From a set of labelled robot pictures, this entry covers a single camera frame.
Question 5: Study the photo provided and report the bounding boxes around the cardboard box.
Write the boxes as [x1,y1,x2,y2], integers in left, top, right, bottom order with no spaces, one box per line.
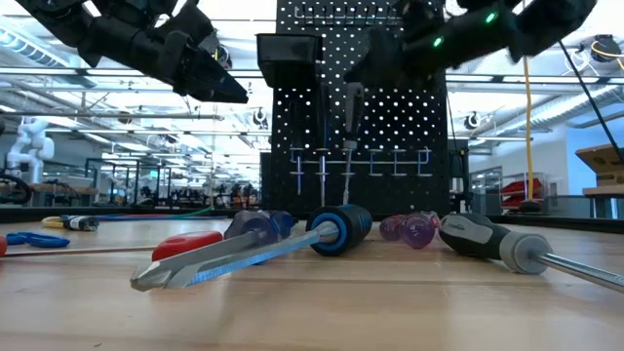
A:
[574,143,624,199]

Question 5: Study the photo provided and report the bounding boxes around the black metal peg board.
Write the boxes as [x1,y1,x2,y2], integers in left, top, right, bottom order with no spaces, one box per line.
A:
[270,0,452,218]

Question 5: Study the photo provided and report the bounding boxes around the black hoop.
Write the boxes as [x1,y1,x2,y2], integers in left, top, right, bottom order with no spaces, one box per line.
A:
[0,171,45,205]

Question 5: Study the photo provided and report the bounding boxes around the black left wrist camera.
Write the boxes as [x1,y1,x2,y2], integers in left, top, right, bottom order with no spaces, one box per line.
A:
[165,2,219,55]

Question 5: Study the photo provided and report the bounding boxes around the grey black nut driver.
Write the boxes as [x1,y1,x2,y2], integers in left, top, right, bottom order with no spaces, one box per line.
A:
[340,81,367,206]

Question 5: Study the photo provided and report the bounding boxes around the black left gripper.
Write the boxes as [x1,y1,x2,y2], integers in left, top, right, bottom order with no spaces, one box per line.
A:
[160,28,249,104]

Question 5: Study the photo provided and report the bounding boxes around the black grey handled screwdriver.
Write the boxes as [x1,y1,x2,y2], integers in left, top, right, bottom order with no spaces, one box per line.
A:
[438,212,624,294]

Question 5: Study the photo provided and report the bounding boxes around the yellow cord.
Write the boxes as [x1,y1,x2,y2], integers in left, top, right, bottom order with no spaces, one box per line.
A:
[522,56,536,204]

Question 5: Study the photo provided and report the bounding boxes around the large blue black screwdriver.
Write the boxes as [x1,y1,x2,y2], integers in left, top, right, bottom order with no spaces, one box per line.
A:
[165,203,374,290]

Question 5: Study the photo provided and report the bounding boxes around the red storage bins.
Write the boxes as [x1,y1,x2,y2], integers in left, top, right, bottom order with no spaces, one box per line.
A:
[500,177,545,209]

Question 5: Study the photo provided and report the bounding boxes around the black round cord base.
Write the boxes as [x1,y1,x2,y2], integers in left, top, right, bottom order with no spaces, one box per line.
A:
[516,199,545,215]

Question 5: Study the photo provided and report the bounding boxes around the silver ring tool rack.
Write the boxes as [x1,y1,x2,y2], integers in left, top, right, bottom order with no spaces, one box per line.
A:
[289,145,434,177]

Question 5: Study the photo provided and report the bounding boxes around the black plastic bin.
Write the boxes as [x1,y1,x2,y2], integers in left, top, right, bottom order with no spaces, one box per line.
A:
[255,32,324,90]

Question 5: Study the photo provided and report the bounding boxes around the blue T-handle hex key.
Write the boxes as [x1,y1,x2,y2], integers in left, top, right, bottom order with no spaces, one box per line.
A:
[5,231,71,249]

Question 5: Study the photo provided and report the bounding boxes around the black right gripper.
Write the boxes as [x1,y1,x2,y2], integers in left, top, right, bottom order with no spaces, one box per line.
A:
[343,21,448,94]

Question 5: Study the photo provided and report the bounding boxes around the silver hook rail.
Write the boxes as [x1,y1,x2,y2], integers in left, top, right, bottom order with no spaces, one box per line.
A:
[292,3,409,26]

